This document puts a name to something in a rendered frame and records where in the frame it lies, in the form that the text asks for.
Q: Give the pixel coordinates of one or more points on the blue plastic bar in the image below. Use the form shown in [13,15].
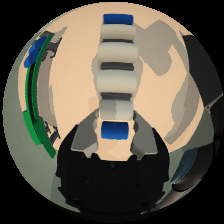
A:
[114,130]
[118,19]
[38,44]
[31,58]

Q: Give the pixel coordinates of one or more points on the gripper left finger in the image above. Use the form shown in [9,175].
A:
[80,142]

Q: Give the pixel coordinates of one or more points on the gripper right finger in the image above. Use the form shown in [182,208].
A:
[148,145]

